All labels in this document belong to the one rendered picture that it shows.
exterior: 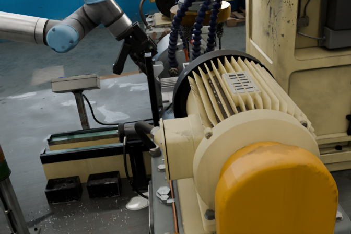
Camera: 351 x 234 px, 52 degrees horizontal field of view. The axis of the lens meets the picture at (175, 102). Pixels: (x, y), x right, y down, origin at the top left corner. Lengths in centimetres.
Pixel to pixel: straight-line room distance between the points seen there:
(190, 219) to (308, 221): 19
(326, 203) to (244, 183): 9
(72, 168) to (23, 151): 36
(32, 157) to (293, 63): 102
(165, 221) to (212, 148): 19
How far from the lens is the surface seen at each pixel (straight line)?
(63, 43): 103
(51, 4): 666
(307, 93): 110
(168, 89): 114
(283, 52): 101
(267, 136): 43
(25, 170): 145
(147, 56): 98
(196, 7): 104
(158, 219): 58
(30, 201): 130
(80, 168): 126
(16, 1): 672
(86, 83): 139
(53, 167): 127
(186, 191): 60
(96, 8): 113
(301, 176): 38
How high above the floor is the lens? 156
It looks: 26 degrees down
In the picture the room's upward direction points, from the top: 6 degrees counter-clockwise
